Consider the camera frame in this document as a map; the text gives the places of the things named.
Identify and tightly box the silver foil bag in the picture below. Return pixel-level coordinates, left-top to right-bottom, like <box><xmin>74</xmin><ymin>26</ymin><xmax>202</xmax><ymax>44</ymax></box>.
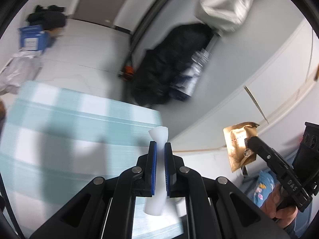
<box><xmin>169</xmin><ymin>49</ymin><xmax>210</xmax><ymax>101</ymax></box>

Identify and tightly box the white hanging bag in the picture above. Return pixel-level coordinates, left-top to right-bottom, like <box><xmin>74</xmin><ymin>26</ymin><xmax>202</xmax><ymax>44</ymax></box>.
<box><xmin>194</xmin><ymin>0</ymin><xmax>254</xmax><ymax>32</ymax></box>

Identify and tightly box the orange black tool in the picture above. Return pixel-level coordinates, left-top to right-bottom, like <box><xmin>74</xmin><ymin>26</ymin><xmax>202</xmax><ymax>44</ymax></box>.
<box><xmin>122</xmin><ymin>65</ymin><xmax>135</xmax><ymax>80</ymax></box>

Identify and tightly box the right hand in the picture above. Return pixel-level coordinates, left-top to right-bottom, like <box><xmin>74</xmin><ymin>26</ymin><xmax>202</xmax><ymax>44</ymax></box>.
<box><xmin>260</xmin><ymin>183</ymin><xmax>298</xmax><ymax>228</ymax></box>

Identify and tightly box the blue cardboard box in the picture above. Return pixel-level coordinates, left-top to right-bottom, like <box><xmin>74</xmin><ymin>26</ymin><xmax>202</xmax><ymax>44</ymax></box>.
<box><xmin>18</xmin><ymin>25</ymin><xmax>50</xmax><ymax>52</ymax></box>

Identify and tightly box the blue checked tablecloth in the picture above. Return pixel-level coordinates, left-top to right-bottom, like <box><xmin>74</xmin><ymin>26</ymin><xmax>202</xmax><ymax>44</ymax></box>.
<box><xmin>0</xmin><ymin>80</ymin><xmax>187</xmax><ymax>239</ymax></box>

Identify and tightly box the black clothes pile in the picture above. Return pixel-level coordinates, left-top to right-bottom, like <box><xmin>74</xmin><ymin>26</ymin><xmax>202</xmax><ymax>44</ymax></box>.
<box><xmin>26</xmin><ymin>5</ymin><xmax>67</xmax><ymax>30</ymax></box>

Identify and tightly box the grey plastic mail bag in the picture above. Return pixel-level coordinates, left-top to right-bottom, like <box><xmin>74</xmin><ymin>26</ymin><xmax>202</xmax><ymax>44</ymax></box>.
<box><xmin>1</xmin><ymin>51</ymin><xmax>42</xmax><ymax>95</ymax></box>

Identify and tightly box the white foam piece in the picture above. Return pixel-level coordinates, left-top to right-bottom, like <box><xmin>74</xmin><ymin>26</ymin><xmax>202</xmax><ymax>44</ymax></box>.
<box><xmin>144</xmin><ymin>126</ymin><xmax>168</xmax><ymax>216</ymax></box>

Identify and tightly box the brown snack packet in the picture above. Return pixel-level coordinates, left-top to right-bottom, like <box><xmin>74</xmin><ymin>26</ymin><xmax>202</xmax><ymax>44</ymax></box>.
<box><xmin>223</xmin><ymin>122</ymin><xmax>259</xmax><ymax>172</ymax></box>

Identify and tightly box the grey door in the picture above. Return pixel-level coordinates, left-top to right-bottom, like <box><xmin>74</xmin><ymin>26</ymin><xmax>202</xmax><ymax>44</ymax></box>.
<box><xmin>73</xmin><ymin>0</ymin><xmax>125</xmax><ymax>27</ymax></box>

